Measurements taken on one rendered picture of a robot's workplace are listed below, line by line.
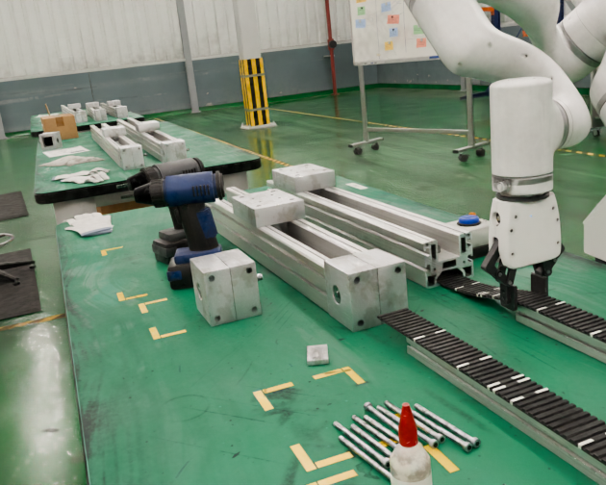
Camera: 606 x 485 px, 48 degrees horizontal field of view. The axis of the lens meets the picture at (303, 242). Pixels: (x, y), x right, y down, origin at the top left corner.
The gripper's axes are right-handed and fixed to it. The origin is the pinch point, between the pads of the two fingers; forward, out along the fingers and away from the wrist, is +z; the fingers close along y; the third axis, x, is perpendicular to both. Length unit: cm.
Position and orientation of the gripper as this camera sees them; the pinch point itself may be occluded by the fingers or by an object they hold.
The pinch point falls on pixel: (524, 292)
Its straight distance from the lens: 109.2
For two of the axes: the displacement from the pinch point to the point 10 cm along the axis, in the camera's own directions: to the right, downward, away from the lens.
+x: -3.9, -2.1, 9.0
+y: 9.1, -2.0, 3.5
